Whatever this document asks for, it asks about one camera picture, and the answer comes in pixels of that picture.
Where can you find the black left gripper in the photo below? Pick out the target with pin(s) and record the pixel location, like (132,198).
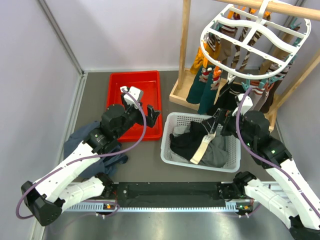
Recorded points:
(152,115)

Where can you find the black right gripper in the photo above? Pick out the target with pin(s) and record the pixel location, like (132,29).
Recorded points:
(222,116)

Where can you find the orange clothes peg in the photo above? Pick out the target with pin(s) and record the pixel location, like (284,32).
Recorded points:
(217,72)

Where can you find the mustard yellow sock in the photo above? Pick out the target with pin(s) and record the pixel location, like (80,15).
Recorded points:
(198,61)
(213,50)

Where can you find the teal sock with print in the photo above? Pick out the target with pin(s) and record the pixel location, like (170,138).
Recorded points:
(198,85)

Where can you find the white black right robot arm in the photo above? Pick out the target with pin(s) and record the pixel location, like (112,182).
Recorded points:
(299,211)

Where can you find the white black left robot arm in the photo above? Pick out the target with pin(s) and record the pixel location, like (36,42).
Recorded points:
(48,197)

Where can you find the black sock on hanger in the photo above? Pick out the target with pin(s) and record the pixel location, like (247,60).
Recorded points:
(226,99)

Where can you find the white perforated laundry basket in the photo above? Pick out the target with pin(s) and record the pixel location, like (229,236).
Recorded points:
(179,119)

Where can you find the grey garment in basket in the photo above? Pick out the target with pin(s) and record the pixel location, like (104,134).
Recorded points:
(216,154)

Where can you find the black garment with beige band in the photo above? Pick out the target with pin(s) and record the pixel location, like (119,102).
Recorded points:
(187,144)

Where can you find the grey sock red stripes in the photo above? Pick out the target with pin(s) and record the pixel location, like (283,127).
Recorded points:
(259,96)

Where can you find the blue grey cloth pile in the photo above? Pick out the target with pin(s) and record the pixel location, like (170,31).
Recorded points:
(106,165)

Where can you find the tan beige sock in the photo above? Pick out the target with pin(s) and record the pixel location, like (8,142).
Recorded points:
(276,53)

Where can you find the brown white striped sock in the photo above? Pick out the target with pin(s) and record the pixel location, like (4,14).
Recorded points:
(238,51)

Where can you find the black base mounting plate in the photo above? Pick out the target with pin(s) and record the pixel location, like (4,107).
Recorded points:
(172,194)

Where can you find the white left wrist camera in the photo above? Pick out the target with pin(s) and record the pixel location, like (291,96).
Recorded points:
(131,94)

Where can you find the wooden drying rack frame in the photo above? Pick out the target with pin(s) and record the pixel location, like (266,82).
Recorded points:
(179,92)

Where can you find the silver slotted cable duct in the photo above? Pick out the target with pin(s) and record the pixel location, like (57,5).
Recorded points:
(99,207)

